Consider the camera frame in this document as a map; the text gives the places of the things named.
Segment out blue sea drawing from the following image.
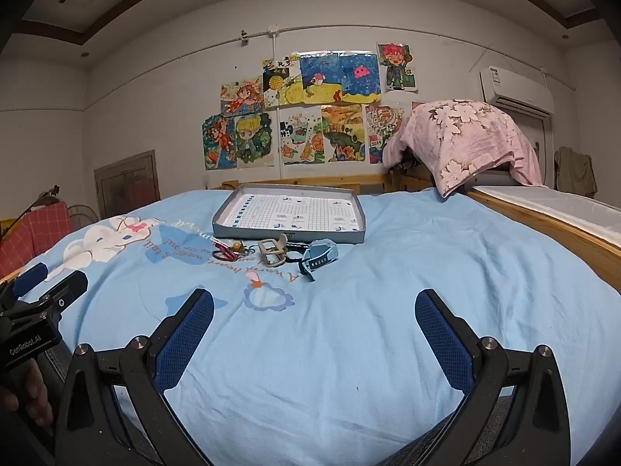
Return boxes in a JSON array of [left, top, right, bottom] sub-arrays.
[[298, 50, 380, 104]]

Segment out white mattress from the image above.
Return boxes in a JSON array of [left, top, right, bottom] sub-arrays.
[[473, 184, 621, 248]]

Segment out grey tray with grid paper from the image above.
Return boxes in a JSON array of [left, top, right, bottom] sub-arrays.
[[212, 183, 366, 245]]

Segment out pink floral blanket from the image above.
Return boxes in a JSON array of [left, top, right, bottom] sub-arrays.
[[382, 99, 544, 198]]

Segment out small wooden door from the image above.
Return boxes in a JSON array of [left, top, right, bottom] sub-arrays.
[[94, 150, 161, 219]]

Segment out orange landscape drawing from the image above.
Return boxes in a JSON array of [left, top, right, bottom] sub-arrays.
[[320, 103, 366, 163]]

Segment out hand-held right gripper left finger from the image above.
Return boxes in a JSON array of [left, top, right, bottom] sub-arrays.
[[55, 288, 217, 466]]

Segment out beige watch band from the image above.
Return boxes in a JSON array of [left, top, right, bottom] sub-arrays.
[[257, 234, 289, 263]]

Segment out red checkered cloth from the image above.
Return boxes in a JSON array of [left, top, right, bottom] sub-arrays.
[[0, 202, 73, 277]]

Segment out wooden bed frame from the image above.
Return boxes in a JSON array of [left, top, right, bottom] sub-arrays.
[[220, 174, 621, 294]]

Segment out white air conditioner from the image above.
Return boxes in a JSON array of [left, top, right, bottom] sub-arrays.
[[479, 64, 555, 118]]

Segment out mermaid girl drawing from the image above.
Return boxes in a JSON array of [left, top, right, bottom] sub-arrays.
[[202, 114, 238, 170]]

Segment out black and yellow drawing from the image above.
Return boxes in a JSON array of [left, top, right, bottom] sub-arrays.
[[262, 58, 304, 109]]

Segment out olive hanging clothing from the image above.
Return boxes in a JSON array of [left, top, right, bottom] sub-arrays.
[[554, 146, 598, 198]]

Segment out person's left hand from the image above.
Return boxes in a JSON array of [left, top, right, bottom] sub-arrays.
[[0, 364, 55, 429]]

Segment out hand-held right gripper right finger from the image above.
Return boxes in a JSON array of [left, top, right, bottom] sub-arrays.
[[414, 289, 572, 466]]

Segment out blue wrist watch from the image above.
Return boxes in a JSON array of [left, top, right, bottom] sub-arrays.
[[298, 238, 339, 282]]

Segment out light blue printed bedsheet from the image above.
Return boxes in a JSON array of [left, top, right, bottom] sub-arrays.
[[10, 187, 621, 466]]

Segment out blond boy drawing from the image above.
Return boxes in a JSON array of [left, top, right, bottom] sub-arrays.
[[234, 111, 275, 169]]

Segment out red-haired figure drawing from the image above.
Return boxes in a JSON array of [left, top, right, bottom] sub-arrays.
[[377, 43, 419, 93]]

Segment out white drawing with orange fruits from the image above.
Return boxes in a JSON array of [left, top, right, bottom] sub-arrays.
[[280, 106, 325, 166]]

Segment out round fan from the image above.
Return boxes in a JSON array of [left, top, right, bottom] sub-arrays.
[[67, 204, 100, 229]]

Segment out white wall conduit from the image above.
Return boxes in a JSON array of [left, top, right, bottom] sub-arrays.
[[240, 23, 549, 76]]

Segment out orange-haired girl drawing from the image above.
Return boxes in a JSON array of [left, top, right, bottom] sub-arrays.
[[220, 77, 265, 116]]

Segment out person's denim pants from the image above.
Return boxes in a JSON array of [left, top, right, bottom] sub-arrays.
[[41, 342, 515, 466]]

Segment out colourful busy drawing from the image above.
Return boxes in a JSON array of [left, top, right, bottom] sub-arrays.
[[365, 104, 406, 164]]

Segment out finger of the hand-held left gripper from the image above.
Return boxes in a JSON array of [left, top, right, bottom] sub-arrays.
[[10, 262, 49, 298], [38, 270, 89, 318]]

